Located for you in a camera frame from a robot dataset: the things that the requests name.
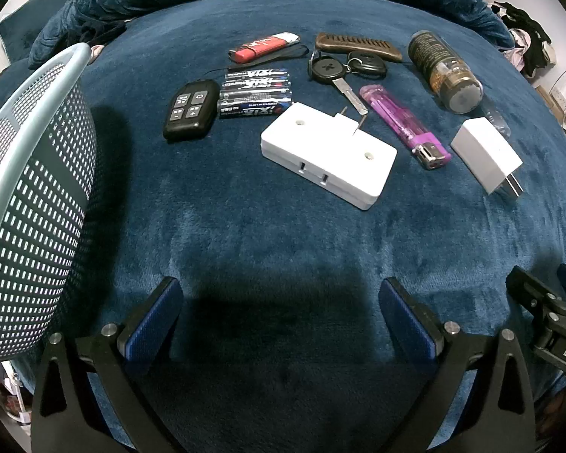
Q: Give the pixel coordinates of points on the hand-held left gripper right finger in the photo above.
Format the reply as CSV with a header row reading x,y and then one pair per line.
x,y
405,321

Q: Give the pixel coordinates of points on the brown wooden comb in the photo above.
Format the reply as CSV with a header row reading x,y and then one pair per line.
x,y
358,47

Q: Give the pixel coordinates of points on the white socket adapter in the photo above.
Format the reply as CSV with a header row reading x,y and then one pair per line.
x,y
320,151

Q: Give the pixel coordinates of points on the black remote control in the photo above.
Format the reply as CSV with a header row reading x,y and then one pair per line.
x,y
191,108

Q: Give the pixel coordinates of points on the clear plastic cap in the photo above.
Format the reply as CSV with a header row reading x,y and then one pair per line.
x,y
496,118

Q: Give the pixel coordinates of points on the blue battery pack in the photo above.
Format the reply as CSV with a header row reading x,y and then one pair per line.
x,y
254,94

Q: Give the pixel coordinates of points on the dark glass bottle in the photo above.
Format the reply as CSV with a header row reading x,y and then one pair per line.
x,y
441,66

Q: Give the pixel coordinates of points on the black car key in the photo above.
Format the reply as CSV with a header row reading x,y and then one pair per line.
x,y
325,68

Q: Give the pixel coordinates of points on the purple transparent lighter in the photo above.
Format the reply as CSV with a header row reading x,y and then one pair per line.
x,y
396,118

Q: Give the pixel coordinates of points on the black key fob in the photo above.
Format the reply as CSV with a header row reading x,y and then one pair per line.
x,y
370,66

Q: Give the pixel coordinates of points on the white charger plug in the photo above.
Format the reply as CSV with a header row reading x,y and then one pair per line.
x,y
481,148

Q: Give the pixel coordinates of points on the light blue mesh basket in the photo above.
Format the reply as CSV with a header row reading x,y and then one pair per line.
x,y
33,198

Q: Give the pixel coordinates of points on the pile of clothes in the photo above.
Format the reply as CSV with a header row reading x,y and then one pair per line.
x,y
528,37

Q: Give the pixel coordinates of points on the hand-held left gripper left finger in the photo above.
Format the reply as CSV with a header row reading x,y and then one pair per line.
x,y
153,321

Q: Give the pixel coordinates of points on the white power strip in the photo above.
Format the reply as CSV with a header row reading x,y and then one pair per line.
x,y
561,104

